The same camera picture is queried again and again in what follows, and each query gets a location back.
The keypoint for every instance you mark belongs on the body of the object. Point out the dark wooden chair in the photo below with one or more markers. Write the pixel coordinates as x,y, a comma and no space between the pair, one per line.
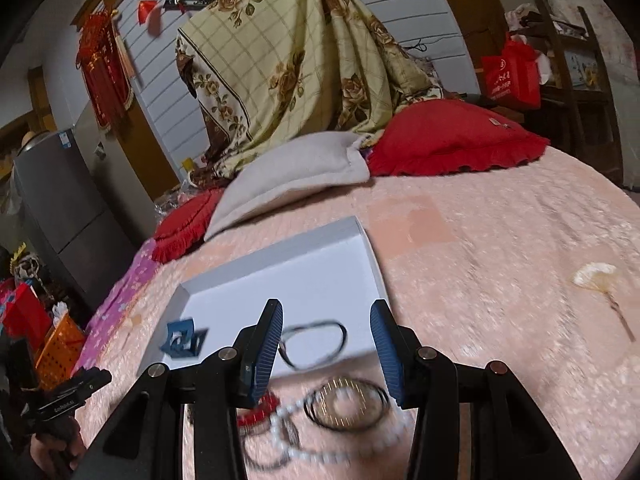
590,110

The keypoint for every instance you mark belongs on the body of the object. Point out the red gift bag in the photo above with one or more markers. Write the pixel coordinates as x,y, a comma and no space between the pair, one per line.
25,315

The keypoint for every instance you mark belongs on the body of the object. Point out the orange plastic basket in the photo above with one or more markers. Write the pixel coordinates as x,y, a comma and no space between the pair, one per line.
60,345

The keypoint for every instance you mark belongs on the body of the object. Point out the red tasselled wall hanging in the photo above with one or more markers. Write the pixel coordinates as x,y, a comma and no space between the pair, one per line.
105,75

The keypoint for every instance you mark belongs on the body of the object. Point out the small red flag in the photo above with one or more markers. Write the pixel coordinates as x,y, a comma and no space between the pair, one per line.
150,15

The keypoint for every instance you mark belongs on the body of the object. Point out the pink textured bedspread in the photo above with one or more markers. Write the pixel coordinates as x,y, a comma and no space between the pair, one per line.
500,260

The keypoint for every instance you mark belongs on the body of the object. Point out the floral beige blanket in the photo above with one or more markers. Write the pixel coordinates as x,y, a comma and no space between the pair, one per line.
300,60

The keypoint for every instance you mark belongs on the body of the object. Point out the person's left hand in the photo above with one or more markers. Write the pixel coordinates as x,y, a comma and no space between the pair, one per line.
45,455

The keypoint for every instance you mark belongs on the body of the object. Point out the blue hair claw clip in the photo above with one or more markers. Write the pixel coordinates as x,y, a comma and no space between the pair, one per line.
177,345

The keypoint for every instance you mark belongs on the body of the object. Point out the white cardboard tray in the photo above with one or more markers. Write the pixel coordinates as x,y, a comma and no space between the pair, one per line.
300,280

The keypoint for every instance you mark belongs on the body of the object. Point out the white fan hair stick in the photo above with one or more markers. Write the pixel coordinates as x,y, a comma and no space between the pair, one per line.
595,275

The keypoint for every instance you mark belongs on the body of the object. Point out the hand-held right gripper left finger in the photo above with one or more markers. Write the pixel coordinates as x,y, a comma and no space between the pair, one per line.
260,355

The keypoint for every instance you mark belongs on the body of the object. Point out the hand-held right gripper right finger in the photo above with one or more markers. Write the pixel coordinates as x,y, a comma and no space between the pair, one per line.
387,355

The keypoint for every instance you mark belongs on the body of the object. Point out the grey refrigerator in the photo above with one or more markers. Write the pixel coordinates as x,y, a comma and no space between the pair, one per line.
65,200

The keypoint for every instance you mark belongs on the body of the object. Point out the purple floral sheet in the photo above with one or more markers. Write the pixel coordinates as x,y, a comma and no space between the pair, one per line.
125,290

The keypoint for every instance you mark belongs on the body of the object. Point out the beige pillow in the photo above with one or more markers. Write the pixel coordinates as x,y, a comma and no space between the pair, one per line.
300,170

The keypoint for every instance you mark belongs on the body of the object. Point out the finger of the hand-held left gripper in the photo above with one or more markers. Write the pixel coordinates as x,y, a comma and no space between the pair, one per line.
82,384

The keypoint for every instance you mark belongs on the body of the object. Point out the red shopping bag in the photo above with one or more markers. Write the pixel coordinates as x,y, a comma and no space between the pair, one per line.
510,80

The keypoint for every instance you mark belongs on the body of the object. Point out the clear plastic bag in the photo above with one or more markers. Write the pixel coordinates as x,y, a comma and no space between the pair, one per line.
172,202

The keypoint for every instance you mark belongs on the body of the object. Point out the red frilled pillow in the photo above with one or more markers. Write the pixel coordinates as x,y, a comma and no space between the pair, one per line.
185,225
450,135

